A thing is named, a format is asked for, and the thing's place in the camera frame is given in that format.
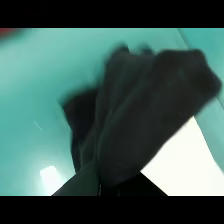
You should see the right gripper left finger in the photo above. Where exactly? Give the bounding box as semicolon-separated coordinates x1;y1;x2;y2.
50;159;101;197

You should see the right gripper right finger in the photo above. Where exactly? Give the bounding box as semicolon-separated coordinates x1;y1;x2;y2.
99;171;169;197

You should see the black T-shirt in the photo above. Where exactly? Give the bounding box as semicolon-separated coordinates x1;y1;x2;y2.
59;42;224;188

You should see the white garment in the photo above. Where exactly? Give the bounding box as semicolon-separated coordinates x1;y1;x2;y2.
139;115;224;197

